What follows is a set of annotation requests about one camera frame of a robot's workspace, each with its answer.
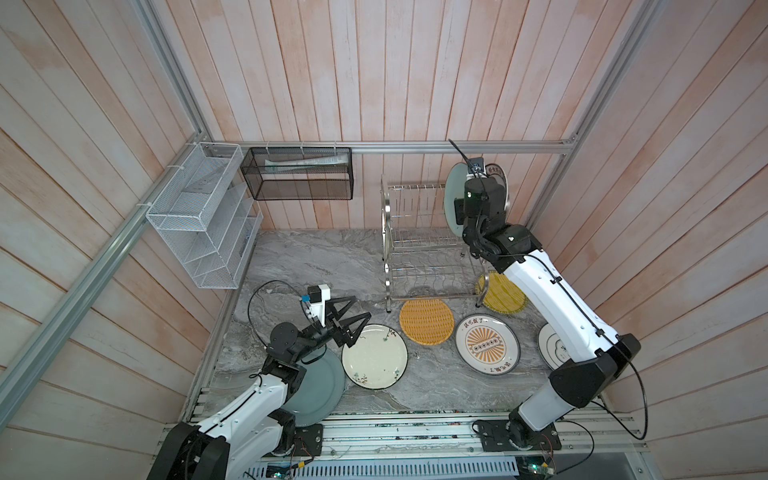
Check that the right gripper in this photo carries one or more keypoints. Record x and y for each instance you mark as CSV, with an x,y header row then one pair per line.
x,y
459,211

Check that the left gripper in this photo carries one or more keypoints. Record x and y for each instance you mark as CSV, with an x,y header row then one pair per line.
x,y
338,334

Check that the light green flower plate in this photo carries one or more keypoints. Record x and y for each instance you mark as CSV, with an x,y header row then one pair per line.
x,y
454,190

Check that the white plate green lettered rim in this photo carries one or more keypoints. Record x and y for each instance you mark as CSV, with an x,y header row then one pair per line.
x,y
496,172

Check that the large teal plate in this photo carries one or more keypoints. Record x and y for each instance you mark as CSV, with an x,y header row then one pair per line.
x,y
321,390

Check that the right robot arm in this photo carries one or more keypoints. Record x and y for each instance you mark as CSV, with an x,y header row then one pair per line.
x,y
598,354

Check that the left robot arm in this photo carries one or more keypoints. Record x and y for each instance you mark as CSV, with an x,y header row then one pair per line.
x,y
223,445

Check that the stainless steel dish rack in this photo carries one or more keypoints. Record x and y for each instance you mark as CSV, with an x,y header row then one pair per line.
x,y
422,257

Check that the cream floral plate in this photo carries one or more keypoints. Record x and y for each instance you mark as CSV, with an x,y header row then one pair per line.
x,y
377,360

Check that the orange woven pattern plate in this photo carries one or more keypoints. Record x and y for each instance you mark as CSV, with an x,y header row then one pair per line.
x,y
428,322

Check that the yellow woven pattern plate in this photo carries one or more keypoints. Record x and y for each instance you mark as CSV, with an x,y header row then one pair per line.
x,y
499,294

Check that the large orange sunburst plate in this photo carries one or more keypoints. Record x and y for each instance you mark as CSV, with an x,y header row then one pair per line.
x,y
487,344

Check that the white plate black cloud motif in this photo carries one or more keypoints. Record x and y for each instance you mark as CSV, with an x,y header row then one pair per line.
x,y
551,347

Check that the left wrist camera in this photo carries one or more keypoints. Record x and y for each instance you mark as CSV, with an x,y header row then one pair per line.
x,y
314,303

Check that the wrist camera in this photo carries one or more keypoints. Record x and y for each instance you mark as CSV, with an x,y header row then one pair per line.
x,y
314,303
476,166

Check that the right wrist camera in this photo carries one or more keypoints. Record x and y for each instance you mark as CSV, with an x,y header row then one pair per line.
x,y
476,166

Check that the aluminium frame rail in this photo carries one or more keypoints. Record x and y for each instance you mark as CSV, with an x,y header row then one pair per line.
x,y
425,147

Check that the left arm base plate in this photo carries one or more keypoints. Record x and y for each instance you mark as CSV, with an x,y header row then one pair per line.
x,y
303,441

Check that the black wire mesh basket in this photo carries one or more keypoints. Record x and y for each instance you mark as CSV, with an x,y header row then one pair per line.
x,y
299,173

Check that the white wire mesh shelf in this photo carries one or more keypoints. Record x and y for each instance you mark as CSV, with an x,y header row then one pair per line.
x,y
205,215

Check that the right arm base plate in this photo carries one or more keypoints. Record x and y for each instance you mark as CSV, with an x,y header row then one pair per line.
x,y
495,436

